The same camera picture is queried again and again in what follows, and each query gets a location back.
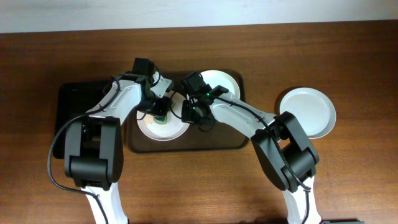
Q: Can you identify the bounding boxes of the green yellow sponge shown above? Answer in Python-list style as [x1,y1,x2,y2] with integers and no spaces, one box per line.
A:
[154,116,168,124]

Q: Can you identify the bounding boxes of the white plate top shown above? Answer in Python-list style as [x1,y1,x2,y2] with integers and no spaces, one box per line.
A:
[201,70,241,99]

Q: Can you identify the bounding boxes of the brown serving tray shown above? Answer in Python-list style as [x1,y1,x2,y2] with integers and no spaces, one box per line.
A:
[124,70,249,153]

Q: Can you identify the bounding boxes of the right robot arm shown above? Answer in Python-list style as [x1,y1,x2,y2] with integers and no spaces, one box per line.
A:
[182,85,322,223]

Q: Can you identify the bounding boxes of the black plastic tray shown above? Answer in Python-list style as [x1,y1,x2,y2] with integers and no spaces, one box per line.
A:
[55,80,111,157]

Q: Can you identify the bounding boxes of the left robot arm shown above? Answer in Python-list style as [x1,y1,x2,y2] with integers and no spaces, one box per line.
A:
[64,72,174,223]

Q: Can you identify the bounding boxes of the white plate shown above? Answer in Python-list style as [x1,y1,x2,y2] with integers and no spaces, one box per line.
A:
[201,70,241,99]
[136,93,189,141]
[279,87,336,139]

